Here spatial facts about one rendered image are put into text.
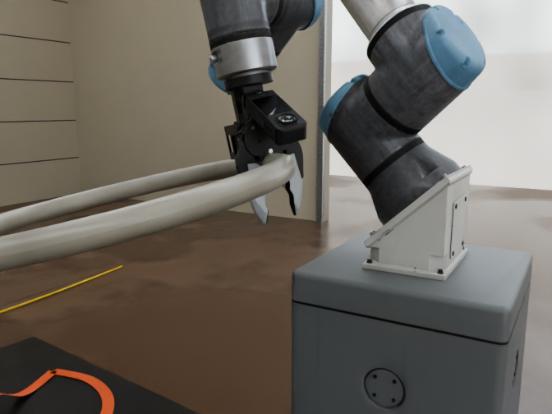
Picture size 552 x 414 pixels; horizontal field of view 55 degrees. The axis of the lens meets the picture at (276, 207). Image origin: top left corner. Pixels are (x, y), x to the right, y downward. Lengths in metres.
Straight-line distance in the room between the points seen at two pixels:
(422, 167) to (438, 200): 0.08
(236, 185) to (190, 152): 5.81
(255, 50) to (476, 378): 0.63
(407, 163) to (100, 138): 6.51
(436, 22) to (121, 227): 0.69
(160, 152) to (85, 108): 1.38
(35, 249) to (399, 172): 0.72
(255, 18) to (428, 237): 0.51
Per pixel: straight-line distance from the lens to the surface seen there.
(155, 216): 0.48
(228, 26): 0.76
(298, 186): 0.79
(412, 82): 1.00
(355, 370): 1.05
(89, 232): 0.48
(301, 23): 0.89
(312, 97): 5.44
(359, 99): 1.06
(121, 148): 7.09
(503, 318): 0.93
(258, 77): 0.76
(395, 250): 1.04
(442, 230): 1.01
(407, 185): 1.03
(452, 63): 0.98
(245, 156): 0.75
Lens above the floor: 1.16
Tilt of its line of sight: 11 degrees down
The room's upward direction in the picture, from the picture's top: straight up
